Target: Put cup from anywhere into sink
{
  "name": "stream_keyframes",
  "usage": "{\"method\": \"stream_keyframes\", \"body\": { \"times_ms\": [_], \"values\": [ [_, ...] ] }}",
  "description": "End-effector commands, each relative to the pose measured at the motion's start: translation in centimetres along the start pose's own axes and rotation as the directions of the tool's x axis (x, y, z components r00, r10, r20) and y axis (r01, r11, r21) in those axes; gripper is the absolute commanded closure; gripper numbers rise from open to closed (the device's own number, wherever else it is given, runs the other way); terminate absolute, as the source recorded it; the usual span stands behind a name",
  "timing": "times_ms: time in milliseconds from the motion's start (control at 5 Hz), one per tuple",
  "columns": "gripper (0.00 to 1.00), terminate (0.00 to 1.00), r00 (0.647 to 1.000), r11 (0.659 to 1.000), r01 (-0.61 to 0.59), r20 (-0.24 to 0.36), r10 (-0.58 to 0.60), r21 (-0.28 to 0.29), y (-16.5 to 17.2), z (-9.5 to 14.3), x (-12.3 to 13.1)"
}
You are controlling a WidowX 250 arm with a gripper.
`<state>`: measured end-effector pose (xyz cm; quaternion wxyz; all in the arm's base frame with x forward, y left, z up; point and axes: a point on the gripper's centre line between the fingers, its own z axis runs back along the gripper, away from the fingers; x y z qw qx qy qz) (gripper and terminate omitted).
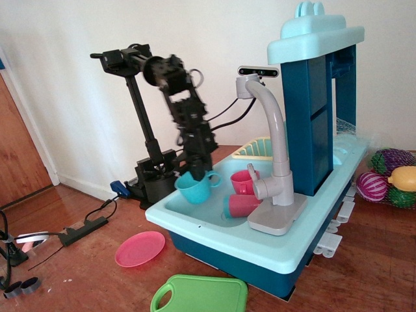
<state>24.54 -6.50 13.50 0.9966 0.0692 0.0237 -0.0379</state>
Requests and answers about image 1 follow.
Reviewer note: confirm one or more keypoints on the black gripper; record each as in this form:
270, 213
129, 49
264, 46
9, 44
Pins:
198, 143

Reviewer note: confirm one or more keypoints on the teal plastic cup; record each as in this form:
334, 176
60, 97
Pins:
194, 191

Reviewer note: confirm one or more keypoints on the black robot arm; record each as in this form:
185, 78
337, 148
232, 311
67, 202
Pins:
156, 174

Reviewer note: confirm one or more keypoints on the upright pink cup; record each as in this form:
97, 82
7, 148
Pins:
242, 183

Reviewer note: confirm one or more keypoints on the lying pink cup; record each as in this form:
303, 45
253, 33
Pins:
239, 205

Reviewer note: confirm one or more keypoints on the blue toy kitchen sink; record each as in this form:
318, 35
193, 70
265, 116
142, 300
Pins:
317, 56

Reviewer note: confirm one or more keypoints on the yellow dish rack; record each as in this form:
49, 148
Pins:
256, 149

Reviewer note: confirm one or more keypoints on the grey toy faucet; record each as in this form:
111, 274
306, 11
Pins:
280, 206

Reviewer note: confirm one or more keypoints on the pink plastic plate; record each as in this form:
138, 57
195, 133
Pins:
139, 249

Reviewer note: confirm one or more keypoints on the black webcam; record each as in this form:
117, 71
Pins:
260, 71

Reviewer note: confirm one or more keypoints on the green plastic cutting board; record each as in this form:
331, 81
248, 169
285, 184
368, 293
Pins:
200, 293

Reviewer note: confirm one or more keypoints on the black power strip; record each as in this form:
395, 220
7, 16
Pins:
89, 226

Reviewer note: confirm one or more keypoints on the white plastic clips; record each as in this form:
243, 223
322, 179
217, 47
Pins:
330, 240

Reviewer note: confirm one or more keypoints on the wooden door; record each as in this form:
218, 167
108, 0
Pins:
22, 170

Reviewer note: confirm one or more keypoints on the net bag of toy vegetables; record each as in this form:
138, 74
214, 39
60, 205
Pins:
372, 185

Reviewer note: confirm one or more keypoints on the black tape roll right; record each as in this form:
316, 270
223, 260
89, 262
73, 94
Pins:
30, 285

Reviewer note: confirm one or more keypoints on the black tape roll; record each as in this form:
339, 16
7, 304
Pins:
30, 285
13, 291

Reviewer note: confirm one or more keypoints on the black tripod stand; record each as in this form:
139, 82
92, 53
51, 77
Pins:
12, 254

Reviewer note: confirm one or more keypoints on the yellow toy lemon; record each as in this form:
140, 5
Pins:
403, 178

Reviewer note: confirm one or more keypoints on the black tape roll left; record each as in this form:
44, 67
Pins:
13, 291

